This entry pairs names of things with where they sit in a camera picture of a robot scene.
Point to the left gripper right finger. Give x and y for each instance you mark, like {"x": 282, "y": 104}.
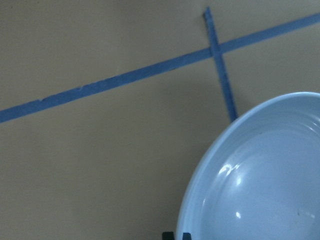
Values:
{"x": 186, "y": 236}

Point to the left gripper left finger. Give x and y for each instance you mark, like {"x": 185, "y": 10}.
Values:
{"x": 168, "y": 235}

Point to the blue plate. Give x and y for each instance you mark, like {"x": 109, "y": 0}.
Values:
{"x": 260, "y": 179}

